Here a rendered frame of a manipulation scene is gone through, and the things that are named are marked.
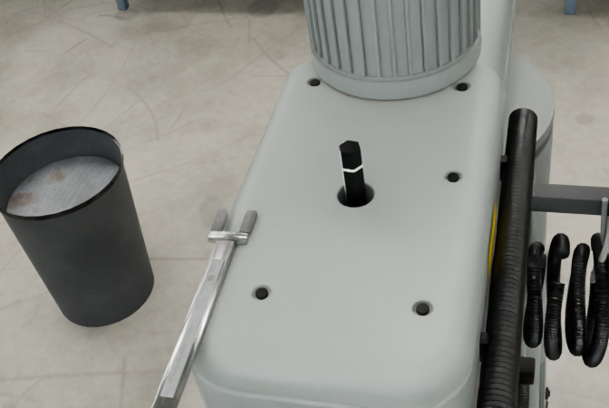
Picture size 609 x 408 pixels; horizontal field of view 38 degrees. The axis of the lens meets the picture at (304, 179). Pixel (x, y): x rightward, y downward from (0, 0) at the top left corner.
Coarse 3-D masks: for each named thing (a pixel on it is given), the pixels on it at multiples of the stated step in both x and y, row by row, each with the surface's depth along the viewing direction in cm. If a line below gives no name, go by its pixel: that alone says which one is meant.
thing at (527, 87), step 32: (512, 64) 155; (512, 96) 148; (544, 96) 147; (544, 128) 141; (544, 160) 145; (544, 224) 148; (544, 288) 179; (544, 320) 173; (544, 352) 170; (544, 384) 174
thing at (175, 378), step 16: (224, 224) 86; (208, 240) 84; (224, 240) 83; (240, 240) 83; (224, 256) 82; (208, 272) 80; (224, 272) 80; (208, 288) 79; (192, 304) 78; (208, 304) 77; (192, 320) 76; (208, 320) 77; (192, 336) 75; (176, 352) 74; (192, 352) 74; (176, 368) 73; (160, 384) 72; (176, 384) 71; (160, 400) 70; (176, 400) 70
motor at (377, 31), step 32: (320, 0) 93; (352, 0) 90; (384, 0) 89; (416, 0) 89; (448, 0) 91; (480, 0) 97; (320, 32) 97; (352, 32) 93; (384, 32) 92; (416, 32) 92; (448, 32) 93; (480, 32) 100; (320, 64) 100; (352, 64) 96; (384, 64) 94; (416, 64) 94; (448, 64) 96; (384, 96) 97; (416, 96) 97
